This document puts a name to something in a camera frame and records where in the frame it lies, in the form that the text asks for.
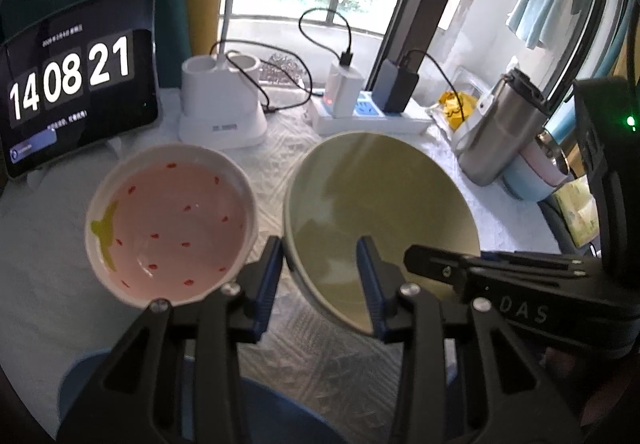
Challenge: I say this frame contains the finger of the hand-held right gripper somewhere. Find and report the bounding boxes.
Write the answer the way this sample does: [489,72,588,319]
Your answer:
[403,244,594,297]

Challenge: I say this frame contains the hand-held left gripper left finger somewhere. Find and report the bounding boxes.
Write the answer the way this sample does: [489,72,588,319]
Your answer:
[56,235,285,444]

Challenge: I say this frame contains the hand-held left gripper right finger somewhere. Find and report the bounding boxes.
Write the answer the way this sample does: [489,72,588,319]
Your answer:
[356,235,583,444]

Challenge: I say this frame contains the pale yellow bowl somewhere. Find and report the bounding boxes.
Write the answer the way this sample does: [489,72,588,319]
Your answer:
[282,130,482,336]

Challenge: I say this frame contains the pink strawberry bowl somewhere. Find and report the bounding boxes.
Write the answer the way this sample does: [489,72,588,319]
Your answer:
[84,143,260,310]

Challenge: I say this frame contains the stacked pastel bowls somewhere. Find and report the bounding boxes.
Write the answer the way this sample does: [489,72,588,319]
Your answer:
[502,144,566,203]

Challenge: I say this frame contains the yellow tissue pack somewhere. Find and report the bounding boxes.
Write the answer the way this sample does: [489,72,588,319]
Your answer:
[552,175,601,248]

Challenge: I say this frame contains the small pink bowl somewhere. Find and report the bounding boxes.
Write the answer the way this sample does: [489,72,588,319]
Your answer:
[519,141,571,188]

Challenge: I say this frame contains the steel thermos with black lid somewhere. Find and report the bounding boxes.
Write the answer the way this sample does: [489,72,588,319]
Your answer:
[457,67,549,188]

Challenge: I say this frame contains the white textured tablecloth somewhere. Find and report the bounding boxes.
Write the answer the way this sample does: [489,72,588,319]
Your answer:
[0,84,601,425]

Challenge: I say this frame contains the yellow plastic packet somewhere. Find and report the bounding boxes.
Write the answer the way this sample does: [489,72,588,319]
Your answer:
[438,90,479,130]

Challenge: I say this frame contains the white power strip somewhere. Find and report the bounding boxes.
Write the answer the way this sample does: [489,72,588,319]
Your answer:
[307,92,434,136]

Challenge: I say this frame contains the small metal bowl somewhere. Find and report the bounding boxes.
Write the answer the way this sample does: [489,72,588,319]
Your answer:
[536,128,572,176]

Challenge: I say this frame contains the black charger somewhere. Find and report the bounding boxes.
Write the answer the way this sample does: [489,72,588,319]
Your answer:
[373,58,420,115]

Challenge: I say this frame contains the white desk lamp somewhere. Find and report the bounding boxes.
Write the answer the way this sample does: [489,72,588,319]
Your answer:
[178,0,269,149]

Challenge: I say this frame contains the white charger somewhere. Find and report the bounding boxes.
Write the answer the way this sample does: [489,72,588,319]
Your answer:
[325,63,364,118]

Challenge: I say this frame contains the light blue towel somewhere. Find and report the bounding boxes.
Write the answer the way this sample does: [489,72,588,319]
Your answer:
[505,0,570,50]

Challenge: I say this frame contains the tablet with clock display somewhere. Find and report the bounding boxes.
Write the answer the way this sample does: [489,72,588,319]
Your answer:
[0,0,161,180]

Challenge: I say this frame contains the black charger cable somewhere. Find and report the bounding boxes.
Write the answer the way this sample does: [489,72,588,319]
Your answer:
[401,49,464,98]

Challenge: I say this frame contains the black lamp cable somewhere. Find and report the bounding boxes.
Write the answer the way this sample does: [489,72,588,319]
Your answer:
[209,8,355,115]

